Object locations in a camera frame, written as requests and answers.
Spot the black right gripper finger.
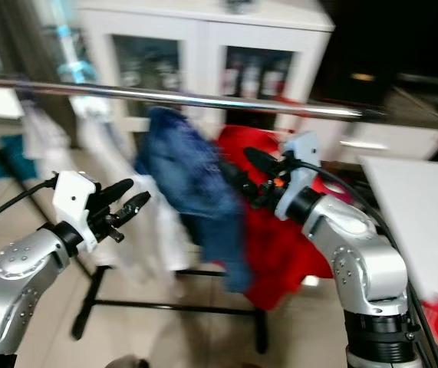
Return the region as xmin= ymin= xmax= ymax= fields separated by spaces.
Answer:
xmin=222 ymin=164 xmax=261 ymax=202
xmin=243 ymin=147 xmax=285 ymax=179

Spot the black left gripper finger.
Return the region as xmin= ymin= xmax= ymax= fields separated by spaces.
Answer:
xmin=94 ymin=178 xmax=135 ymax=209
xmin=111 ymin=192 xmax=151 ymax=228

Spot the white garment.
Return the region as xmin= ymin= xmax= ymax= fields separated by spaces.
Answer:
xmin=77 ymin=113 xmax=193 ymax=296

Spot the blue denim garment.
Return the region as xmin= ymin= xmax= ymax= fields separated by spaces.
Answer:
xmin=138 ymin=106 xmax=254 ymax=294

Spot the white glass door cabinet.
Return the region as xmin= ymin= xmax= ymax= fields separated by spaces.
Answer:
xmin=77 ymin=0 xmax=336 ymax=135

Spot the dark topped white counter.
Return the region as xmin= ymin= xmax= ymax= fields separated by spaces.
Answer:
xmin=322 ymin=73 xmax=438 ymax=166

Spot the grey robot foot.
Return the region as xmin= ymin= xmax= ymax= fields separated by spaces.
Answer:
xmin=105 ymin=354 xmax=150 ymax=368

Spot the white table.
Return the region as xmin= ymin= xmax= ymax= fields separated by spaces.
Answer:
xmin=361 ymin=157 xmax=438 ymax=307

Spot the pale blue bottle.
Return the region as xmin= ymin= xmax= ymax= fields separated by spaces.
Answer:
xmin=46 ymin=0 xmax=97 ymax=85

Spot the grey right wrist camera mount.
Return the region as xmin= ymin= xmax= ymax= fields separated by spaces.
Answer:
xmin=272 ymin=130 xmax=323 ymax=221

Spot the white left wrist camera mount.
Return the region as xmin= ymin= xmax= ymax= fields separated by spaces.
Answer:
xmin=51 ymin=170 xmax=101 ymax=254

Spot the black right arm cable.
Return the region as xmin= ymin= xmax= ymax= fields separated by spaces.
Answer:
xmin=282 ymin=156 xmax=438 ymax=368

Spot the black clothes rack frame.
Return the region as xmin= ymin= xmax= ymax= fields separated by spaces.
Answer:
xmin=0 ymin=88 xmax=271 ymax=355

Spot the metal clothes rail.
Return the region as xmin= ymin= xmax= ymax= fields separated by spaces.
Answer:
xmin=0 ymin=75 xmax=387 ymax=120

